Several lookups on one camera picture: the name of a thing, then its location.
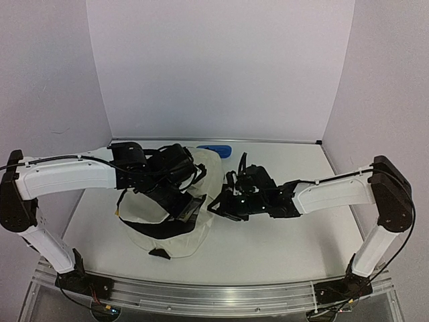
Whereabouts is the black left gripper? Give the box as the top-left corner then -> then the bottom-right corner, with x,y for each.
144,175 -> 196,221

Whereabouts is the cream white backpack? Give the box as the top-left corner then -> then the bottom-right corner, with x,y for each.
115,148 -> 224,259

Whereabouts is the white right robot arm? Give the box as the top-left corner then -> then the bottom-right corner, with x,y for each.
207,156 -> 415,278

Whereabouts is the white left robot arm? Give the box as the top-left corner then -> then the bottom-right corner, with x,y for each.
1,142 -> 206,292

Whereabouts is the blue pencil case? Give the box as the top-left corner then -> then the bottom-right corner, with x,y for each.
197,145 -> 233,159

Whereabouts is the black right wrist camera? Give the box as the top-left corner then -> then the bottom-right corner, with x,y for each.
225,152 -> 253,191

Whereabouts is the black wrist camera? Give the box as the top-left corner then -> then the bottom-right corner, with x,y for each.
108,142 -> 147,169
225,152 -> 253,191

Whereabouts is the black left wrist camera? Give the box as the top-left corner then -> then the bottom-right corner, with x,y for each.
108,142 -> 147,169

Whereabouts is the aluminium front rail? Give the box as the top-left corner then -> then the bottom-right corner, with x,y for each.
53,270 -> 403,318

